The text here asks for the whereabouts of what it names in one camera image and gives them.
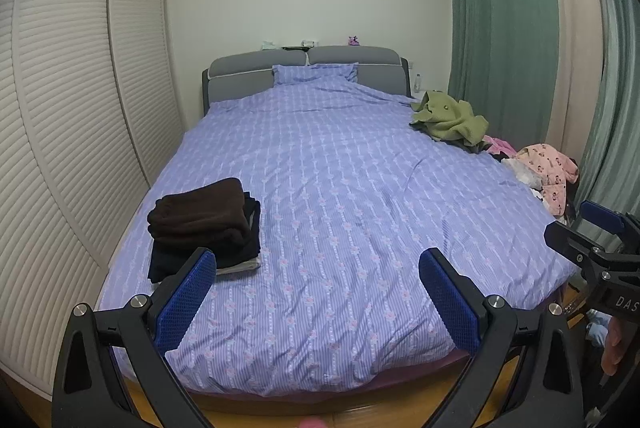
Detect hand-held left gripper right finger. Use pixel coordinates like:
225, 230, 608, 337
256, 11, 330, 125
419, 247, 586, 428

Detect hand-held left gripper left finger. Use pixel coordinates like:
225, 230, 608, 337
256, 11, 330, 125
52, 247, 218, 428

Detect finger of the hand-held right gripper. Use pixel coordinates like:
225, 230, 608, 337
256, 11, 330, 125
544, 219, 603, 268
579, 200, 640, 255

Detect brown pants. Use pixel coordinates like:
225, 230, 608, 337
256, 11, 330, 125
147, 178, 253, 252

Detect person's right hand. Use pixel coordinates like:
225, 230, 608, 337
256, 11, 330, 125
601, 319, 640, 377

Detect light blue cloth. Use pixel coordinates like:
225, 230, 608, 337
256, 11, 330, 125
586, 320, 612, 347

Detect black folded clothes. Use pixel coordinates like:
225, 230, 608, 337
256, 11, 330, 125
148, 192, 262, 285

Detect white folded garment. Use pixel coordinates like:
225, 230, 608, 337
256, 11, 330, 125
215, 255, 264, 278

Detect pink printed garment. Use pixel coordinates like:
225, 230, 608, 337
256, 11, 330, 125
515, 142, 581, 215

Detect white crumpled garment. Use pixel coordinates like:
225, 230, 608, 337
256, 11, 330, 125
501, 157, 544, 190

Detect mauve bed sheet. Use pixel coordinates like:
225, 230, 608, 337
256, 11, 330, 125
100, 290, 567, 405

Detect pale green sheer curtain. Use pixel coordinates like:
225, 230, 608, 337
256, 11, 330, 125
579, 0, 640, 231

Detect magenta garment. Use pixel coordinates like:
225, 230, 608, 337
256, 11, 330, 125
481, 135, 519, 160

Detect purple striped bedspread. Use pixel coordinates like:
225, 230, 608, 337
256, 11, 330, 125
95, 83, 581, 397

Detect beige curtain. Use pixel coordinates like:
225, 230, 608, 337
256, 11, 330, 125
537, 0, 609, 190

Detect green garment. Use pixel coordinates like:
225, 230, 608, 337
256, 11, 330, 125
409, 90, 489, 150

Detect grey padded headboard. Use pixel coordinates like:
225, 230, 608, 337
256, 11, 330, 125
201, 45, 414, 116

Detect white louvered wardrobe door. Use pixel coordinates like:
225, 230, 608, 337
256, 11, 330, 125
107, 0, 187, 190
0, 0, 152, 409

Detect purple striped pillow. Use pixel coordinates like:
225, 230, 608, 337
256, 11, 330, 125
272, 63, 360, 87

